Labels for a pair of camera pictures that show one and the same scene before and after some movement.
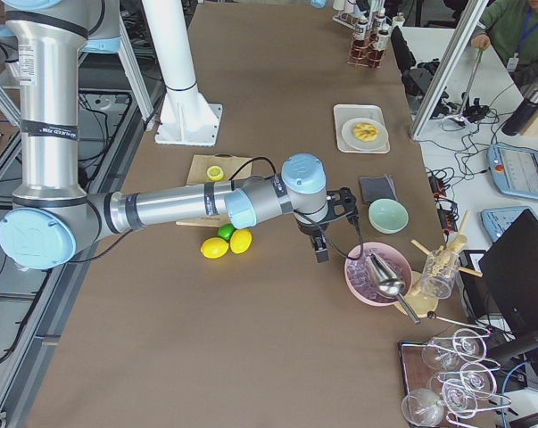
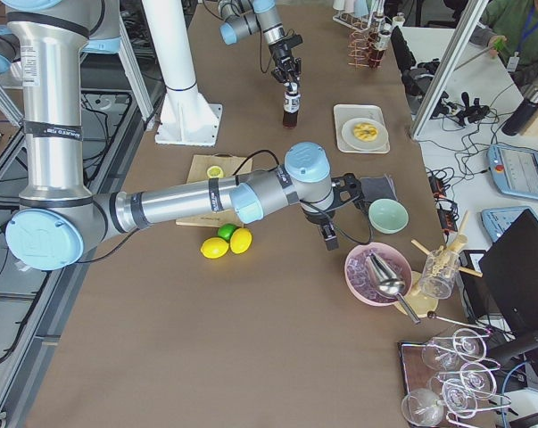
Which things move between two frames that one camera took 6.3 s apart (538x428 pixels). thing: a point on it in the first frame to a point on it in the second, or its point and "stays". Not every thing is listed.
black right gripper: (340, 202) to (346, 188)
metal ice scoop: (388, 283) stays
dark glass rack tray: (414, 372) stays
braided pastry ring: (365, 131) stays
